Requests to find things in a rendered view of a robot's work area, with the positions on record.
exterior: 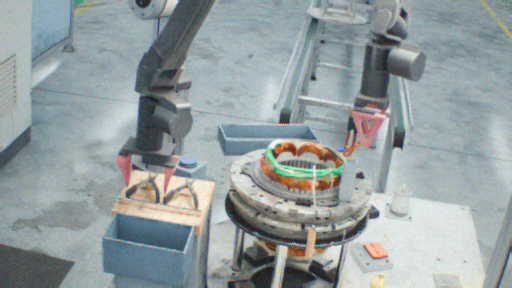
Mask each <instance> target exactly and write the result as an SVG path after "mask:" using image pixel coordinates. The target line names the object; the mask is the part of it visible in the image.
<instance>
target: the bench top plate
mask: <svg viewBox="0 0 512 288"><path fill-rule="evenodd" d="M374 197H381V199H376V198H374ZM383 198H385V199H383ZM371 199H373V200H371ZM374 199H376V200H374ZM392 199H393V195H386V194H380V193H375V192H372V194H371V197H370V198H369V204H373V206H374V207H376V208H377V209H378V210H379V211H380V217H379V218H378V219H373V220H369V222H368V226H367V228H366V230H365V233H364V232H363V233H362V234H361V235H359V237H358V238H355V239H353V243H357V242H358V243H362V242H374V241H377V242H378V243H379V242H380V243H381V245H382V248H384V249H385V250H386V251H387V252H388V254H389V255H388V258H389V257H390V258H391V261H393V262H394V266H393V269H389V270H383V271H374V272H365V273H364V272H362V270H361V268H360V267H359V266H358V265H357V262H356V261H354V258H353V257H352V256H351V255H350V258H349V263H348V267H349V268H350V269H351V270H352V271H353V272H354V273H355V274H356V276H357V277H358V278H359V280H360V282H361V284H362V285H361V286H362V288H370V285H371V281H372V280H373V277H375V276H376V274H380V275H386V282H385V286H384V287H383V288H413V287H415V288H422V286H425V287H430V288H431V287H434V288H436V280H435V279H434V276H433V274H446V273H445V272H447V273H448V272H452V273H461V274H464V276H465V281H466V284H468V283H471V284H474V282H473V279H472V275H477V274H481V276H482V282H483V284H484V279H485V272H484V267H483V262H482V260H481V257H482V256H481V254H480V249H479V244H478V242H477V236H476V231H475V229H474V223H473V221H472V219H473V218H472V215H471V210H470V207H469V206H462V205H458V204H448V203H444V202H435V201H429V200H420V199H415V198H411V199H410V203H409V207H412V208H411V210H412V217H413V221H412V222H410V221H405V220H395V219H390V218H386V217H385V215H384V211H385V203H390V204H391V203H392ZM384 200H386V201H384ZM376 202H377V203H376ZM235 227H236V225H235V224H234V223H233V222H232V221H231V219H228V220H223V221H221V222H218V223H217V224H214V225H211V229H210V238H209V248H208V250H209V257H208V267H207V272H208V270H209V269H210V267H211V265H212V264H213V262H214V261H216V259H217V258H219V257H220V256H222V255H223V254H225V253H227V252H229V251H232V250H233V243H234V236H235ZM383 234H387V236H388V237H384V235H383ZM245 235H246V237H245V244H244V246H247V245H252V244H253V240H256V239H255V238H256V236H252V235H250V234H248V233H245ZM382 239H383V240H382ZM382 242H383V243H382ZM387 244H389V245H387ZM383 245H384V246H383ZM395 246H396V247H395ZM341 247H342V245H340V246H332V247H329V249H328V250H327V251H326V252H325V253H327V254H329V255H330V256H334V257H335V258H336V259H338V260H339V256H340V251H341ZM478 267H479V268H478ZM479 270H481V271H479ZM372 274H373V275H375V276H373V275H372ZM375 278H376V277H375ZM412 281H414V282H415V283H414V282H412ZM416 281H417V282H416ZM404 284H405V285H404ZM410 284H412V285H410ZM413 285H415V286H413ZM416 285H417V286H416Z"/></svg>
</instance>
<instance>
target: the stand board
mask: <svg viewBox="0 0 512 288"><path fill-rule="evenodd" d="M148 175H149V172H145V171H139V170H134V172H133V174H132V176H131V177H130V182H129V187H126V185H125V188H124V190H123V191H122V192H121V195H120V196H122V197H126V195H125V191H126V190H128V189H129V188H130V187H131V186H133V185H134V184H135V185H137V184H138V183H140V182H141V180H142V181H144V180H146V179H147V178H148ZM164 179H165V175H162V174H159V176H157V177H156V179H155V182H156V185H157V187H158V188H159V190H160V203H162V204H164V203H163V199H162V197H163V196H164V195H166V194H167V193H168V192H169V191H170V190H175V189H176V188H178V187H179V186H180V185H183V184H185V179H186V178H180V177H174V176H172V177H171V180H170V183H169V185H168V189H167V193H166V194H164ZM192 186H193V188H195V192H196V193H197V196H198V201H199V205H198V210H202V212H201V217H197V216H191V215H185V214H179V213H173V212H167V211H161V210H155V209H150V208H144V207H139V206H133V205H127V204H122V203H118V200H117V202H116V203H115V205H114V207H113V209H112V216H111V219H113V216H114V215H115V213H116V212H121V213H127V214H132V215H138V216H144V217H150V218H155V219H161V220H166V221H172V222H178V223H184V224H190V225H195V228H194V234H195V235H200V232H201V229H202V228H203V225H204V223H205V218H206V215H207V212H208V211H209V208H210V203H211V200H212V198H213V195H214V194H215V189H216V187H215V182H211V181H205V180H199V179H195V182H194V183H193V185H192ZM155 193H156V192H155V190H154V189H153V190H147V189H142V188H138V189H137V192H135V193H134V194H133V195H132V196H131V197H130V198H133V199H139V200H144V201H150V202H156V194H155ZM166 204H168V205H174V206H180V207H185V208H191V209H195V207H194V201H193V197H190V196H184V195H180V191H179V192H178V193H177V194H175V195H174V196H173V198H172V199H171V200H170V201H169V202H168V203H166Z"/></svg>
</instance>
